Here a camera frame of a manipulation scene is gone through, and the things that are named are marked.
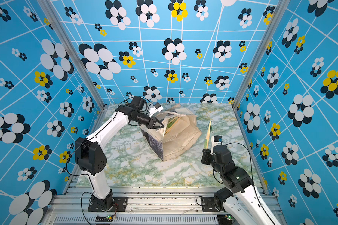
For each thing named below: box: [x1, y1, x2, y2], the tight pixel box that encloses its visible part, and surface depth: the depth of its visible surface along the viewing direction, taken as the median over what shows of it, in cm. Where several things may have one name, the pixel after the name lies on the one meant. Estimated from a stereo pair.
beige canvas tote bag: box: [140, 103, 203, 162], surface depth 93 cm
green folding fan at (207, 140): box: [204, 120, 213, 150], surface depth 74 cm
